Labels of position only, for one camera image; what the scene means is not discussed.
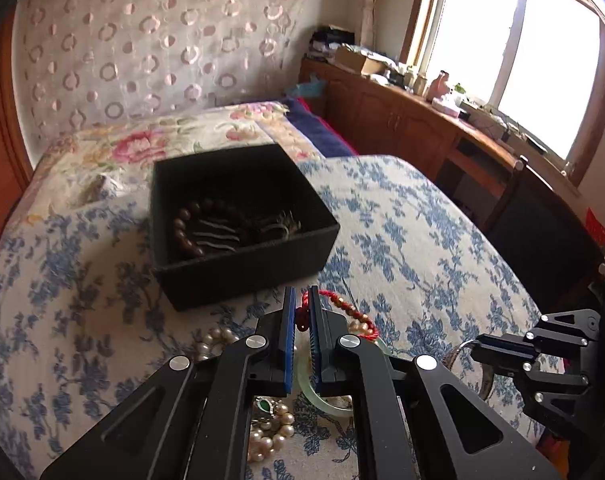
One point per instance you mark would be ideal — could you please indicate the silver bangle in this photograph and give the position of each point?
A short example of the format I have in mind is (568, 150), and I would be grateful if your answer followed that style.
(488, 382)

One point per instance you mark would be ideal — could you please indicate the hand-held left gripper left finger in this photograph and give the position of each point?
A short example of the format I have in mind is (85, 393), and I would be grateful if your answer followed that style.
(290, 345)

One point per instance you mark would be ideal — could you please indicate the tissue box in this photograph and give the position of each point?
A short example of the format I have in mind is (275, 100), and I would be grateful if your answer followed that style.
(445, 105)

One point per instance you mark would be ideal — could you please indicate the pile of dark clothes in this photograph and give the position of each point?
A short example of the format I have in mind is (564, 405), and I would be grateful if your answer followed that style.
(332, 40)

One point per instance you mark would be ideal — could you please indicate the circle-patterned sheer curtain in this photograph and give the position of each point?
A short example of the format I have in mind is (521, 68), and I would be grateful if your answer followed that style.
(157, 35)

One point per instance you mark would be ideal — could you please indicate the black jewelry box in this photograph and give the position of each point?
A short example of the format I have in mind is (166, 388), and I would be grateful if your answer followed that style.
(242, 280)

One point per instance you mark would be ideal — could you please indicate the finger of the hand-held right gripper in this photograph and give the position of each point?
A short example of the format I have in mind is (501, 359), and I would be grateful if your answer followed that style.
(567, 325)
(552, 385)

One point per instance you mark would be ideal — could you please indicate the blue floral blanket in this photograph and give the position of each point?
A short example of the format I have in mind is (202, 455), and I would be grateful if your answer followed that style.
(407, 240)

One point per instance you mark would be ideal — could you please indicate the wooden framed window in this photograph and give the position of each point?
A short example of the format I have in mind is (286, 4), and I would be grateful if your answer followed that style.
(532, 60)

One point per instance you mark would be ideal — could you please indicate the dark wooden chair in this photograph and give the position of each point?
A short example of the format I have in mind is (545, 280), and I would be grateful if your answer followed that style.
(542, 230)

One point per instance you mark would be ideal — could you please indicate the green jade bangle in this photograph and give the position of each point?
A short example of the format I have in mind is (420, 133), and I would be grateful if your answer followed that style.
(307, 395)

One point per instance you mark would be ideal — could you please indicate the patterned window curtain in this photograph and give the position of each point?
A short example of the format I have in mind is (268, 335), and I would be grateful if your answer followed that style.
(370, 5)

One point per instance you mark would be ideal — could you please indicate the wooden wardrobe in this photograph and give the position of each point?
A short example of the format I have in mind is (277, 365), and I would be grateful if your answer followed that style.
(2, 135)

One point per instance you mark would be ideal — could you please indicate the teal plastic bag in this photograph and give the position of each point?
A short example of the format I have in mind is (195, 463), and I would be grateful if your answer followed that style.
(307, 87)

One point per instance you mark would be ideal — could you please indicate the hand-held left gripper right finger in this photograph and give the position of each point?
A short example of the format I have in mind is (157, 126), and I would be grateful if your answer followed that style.
(315, 347)

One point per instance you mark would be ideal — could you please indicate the green pendant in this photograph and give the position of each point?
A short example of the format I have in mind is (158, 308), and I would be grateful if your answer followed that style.
(266, 404)

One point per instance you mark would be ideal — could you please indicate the pink floral quilt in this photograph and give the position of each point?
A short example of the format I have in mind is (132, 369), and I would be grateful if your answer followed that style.
(147, 140)

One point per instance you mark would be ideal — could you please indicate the cardboard box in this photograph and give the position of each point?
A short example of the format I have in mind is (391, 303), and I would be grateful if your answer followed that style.
(362, 62)

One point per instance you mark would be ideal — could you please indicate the wooden cabinet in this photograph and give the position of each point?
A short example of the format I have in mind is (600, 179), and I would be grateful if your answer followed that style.
(397, 120)

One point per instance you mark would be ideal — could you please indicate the red paper decoration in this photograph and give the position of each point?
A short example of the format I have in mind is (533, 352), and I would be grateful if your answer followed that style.
(598, 226)

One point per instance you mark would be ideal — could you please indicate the navy blanket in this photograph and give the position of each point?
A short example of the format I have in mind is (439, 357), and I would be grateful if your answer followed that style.
(317, 130)

